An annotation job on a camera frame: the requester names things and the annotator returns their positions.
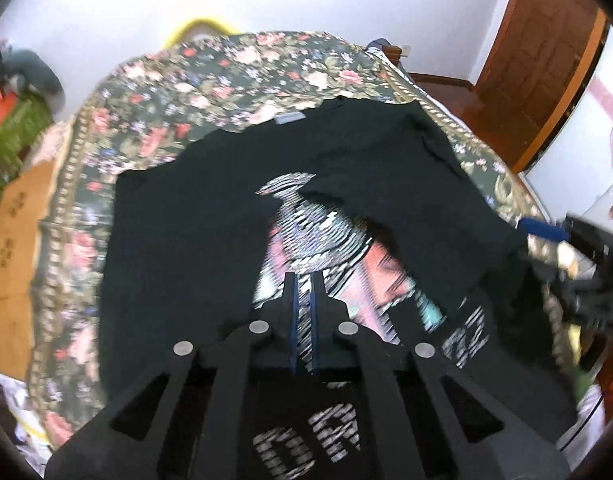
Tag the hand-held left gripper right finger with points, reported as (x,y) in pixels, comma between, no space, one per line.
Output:
(312,325)

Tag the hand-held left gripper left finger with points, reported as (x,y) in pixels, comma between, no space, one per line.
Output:
(294,320)

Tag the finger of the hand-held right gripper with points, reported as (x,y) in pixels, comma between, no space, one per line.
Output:
(543,229)

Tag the black printed t-shirt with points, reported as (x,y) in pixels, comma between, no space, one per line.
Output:
(211,210)

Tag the wooden door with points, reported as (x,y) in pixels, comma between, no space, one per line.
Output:
(531,50)

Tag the floral blanket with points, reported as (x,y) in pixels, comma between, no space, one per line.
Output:
(211,75)

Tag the yellow hoop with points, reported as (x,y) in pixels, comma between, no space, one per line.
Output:
(201,27)

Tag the green patterned bag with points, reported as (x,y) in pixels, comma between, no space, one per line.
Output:
(16,130)

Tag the grey plush toy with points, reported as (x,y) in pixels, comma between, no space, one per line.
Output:
(34,72)

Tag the wooden bed frame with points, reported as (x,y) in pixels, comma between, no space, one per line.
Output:
(436,81)

